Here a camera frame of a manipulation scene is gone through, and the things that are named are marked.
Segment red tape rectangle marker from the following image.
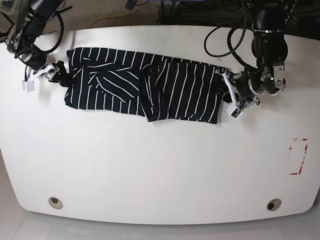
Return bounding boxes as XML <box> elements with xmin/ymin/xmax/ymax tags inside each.
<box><xmin>286</xmin><ymin>138</ymin><xmax>309</xmax><ymax>176</ymax></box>

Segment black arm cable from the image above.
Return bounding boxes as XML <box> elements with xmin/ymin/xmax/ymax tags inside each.
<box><xmin>14</xmin><ymin>0</ymin><xmax>66</xmax><ymax>55</ymax></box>
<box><xmin>204</xmin><ymin>0</ymin><xmax>261</xmax><ymax>73</ymax></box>

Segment left table cable grommet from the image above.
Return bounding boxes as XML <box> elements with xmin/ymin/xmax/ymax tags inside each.
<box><xmin>48</xmin><ymin>197</ymin><xmax>63</xmax><ymax>210</ymax></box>

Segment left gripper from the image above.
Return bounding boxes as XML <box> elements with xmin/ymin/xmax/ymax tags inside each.
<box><xmin>214</xmin><ymin>63</ymin><xmax>287</xmax><ymax>106</ymax></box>

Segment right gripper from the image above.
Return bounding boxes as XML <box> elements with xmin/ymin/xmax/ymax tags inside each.
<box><xmin>22</xmin><ymin>61</ymin><xmax>72</xmax><ymax>88</ymax></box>

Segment navy white striped T-shirt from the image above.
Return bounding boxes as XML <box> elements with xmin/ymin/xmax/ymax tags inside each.
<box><xmin>64</xmin><ymin>47</ymin><xmax>226</xmax><ymax>124</ymax></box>

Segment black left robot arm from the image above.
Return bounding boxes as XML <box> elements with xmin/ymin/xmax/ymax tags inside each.
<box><xmin>226</xmin><ymin>0</ymin><xmax>289</xmax><ymax>108</ymax></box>

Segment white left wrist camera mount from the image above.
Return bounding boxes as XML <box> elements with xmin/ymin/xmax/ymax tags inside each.
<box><xmin>214</xmin><ymin>68</ymin><xmax>261</xmax><ymax>121</ymax></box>

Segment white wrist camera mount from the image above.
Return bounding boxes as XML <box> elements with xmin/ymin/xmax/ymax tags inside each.
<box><xmin>214</xmin><ymin>68</ymin><xmax>261</xmax><ymax>121</ymax></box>
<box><xmin>22</xmin><ymin>63</ymin><xmax>60</xmax><ymax>92</ymax></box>

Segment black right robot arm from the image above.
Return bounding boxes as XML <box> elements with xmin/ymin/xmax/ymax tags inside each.
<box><xmin>5</xmin><ymin>0</ymin><xmax>73</xmax><ymax>89</ymax></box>

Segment table cable grommet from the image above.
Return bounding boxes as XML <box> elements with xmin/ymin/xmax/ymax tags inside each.
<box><xmin>266</xmin><ymin>198</ymin><xmax>282</xmax><ymax>212</ymax></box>
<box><xmin>48</xmin><ymin>197</ymin><xmax>63</xmax><ymax>210</ymax></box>

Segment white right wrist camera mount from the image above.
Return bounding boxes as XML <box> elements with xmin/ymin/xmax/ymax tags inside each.
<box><xmin>22</xmin><ymin>63</ymin><xmax>60</xmax><ymax>92</ymax></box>

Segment right table cable grommet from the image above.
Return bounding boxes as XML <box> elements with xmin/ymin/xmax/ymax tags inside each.
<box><xmin>266</xmin><ymin>198</ymin><xmax>282</xmax><ymax>212</ymax></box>

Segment yellow cable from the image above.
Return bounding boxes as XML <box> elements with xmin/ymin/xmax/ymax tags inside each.
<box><xmin>86</xmin><ymin>7</ymin><xmax>133</xmax><ymax>30</ymax></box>

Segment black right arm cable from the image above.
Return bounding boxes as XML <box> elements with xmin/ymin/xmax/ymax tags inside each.
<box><xmin>14</xmin><ymin>0</ymin><xmax>66</xmax><ymax>55</ymax></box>

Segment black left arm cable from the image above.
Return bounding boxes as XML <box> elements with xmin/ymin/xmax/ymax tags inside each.
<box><xmin>204</xmin><ymin>0</ymin><xmax>261</xmax><ymax>73</ymax></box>

